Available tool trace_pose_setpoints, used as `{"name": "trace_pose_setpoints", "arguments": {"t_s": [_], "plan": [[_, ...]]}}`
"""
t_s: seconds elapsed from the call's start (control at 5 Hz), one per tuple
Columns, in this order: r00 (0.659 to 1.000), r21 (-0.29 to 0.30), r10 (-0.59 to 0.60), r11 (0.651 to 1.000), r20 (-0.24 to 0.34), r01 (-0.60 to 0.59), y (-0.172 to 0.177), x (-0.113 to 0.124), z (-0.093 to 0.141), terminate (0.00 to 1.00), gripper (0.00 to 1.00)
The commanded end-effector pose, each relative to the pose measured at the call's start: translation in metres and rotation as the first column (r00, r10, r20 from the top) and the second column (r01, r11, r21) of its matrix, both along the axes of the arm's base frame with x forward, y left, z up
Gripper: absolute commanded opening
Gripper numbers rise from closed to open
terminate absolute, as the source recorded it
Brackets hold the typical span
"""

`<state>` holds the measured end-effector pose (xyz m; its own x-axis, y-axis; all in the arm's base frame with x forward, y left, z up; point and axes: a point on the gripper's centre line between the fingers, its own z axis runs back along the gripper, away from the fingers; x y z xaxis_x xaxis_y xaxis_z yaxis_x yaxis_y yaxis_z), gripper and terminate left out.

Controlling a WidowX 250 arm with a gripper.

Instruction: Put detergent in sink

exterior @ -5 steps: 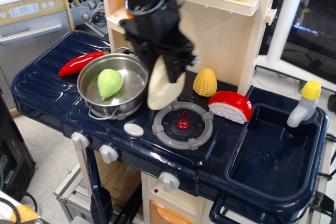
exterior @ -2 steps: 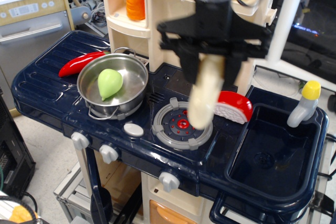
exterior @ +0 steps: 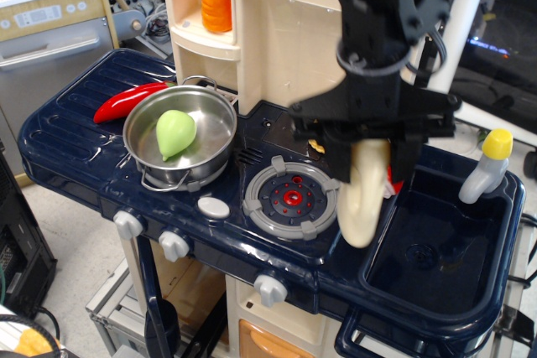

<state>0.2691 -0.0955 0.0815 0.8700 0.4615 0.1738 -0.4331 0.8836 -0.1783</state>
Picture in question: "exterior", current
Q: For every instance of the black computer case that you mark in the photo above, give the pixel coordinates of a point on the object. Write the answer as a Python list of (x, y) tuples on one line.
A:
[(27, 263)]

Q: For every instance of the aluminium frame cart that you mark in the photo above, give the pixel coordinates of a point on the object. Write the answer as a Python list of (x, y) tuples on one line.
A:
[(115, 311)]

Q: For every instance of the grey toy stove burner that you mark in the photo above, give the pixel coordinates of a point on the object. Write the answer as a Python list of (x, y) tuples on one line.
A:
[(291, 200)]

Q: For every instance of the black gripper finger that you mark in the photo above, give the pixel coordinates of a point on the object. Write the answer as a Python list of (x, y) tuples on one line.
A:
[(405, 153), (338, 152)]

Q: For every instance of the grey right stove knob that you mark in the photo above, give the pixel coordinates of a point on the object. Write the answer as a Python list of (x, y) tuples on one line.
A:
[(270, 290)]

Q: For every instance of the navy toy kitchen counter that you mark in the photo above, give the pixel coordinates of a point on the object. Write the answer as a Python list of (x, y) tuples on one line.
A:
[(64, 150)]

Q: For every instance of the red toy chili pepper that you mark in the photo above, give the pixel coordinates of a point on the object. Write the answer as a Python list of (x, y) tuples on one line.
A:
[(120, 105)]

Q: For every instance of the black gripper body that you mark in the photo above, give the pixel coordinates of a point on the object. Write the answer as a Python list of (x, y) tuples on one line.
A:
[(375, 107)]

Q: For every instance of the yellow toy corn cob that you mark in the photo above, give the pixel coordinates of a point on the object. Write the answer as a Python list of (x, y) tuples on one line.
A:
[(316, 146)]

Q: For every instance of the cream toy kitchen shelf unit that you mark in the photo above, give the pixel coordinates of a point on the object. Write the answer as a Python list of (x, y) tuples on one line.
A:
[(282, 51)]

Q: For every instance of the orange toy carrot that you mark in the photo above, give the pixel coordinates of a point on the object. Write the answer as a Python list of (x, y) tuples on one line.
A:
[(216, 15)]

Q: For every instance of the grey oval button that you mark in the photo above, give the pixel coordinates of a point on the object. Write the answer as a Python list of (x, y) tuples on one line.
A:
[(213, 208)]

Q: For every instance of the cream toy detergent bottle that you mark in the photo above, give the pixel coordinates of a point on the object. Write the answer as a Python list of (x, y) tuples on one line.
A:
[(360, 200)]

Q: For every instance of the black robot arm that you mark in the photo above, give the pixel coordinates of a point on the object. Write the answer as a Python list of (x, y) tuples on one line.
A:
[(377, 35)]

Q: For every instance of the steel pot with handles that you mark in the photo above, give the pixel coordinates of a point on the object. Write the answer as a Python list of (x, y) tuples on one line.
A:
[(205, 159)]

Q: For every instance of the grey stove knob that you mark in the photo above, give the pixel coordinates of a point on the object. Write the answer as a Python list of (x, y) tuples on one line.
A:
[(173, 245), (128, 226), (270, 290)]

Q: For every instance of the navy toy sink basin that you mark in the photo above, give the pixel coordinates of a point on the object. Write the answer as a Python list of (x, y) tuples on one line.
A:
[(440, 256)]

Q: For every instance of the grey faucet with yellow cap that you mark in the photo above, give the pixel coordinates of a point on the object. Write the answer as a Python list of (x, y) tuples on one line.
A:
[(491, 167)]

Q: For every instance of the light green toy pear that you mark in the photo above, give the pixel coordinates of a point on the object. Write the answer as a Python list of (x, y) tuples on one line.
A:
[(175, 131)]

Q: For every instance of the grey left stove knob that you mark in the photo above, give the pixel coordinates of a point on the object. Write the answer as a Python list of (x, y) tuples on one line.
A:
[(128, 226)]

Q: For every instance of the grey middle stove knob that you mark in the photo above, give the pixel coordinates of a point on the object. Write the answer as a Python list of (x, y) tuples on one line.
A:
[(173, 245)]

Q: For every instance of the orange toy drawer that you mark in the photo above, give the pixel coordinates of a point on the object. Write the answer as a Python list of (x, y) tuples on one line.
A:
[(259, 343)]

